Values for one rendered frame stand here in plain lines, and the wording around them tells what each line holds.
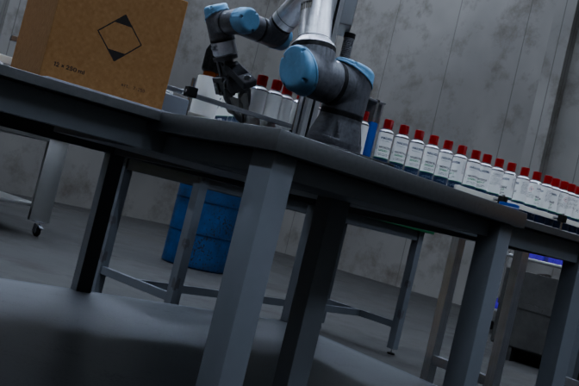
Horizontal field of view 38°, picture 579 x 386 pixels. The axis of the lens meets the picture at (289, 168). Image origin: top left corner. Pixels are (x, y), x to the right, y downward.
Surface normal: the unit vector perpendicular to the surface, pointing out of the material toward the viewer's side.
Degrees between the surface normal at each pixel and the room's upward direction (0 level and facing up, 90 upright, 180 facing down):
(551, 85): 90
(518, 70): 90
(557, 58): 90
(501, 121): 90
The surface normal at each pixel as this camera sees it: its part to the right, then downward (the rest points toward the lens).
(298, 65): -0.75, -0.07
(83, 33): 0.56, 0.09
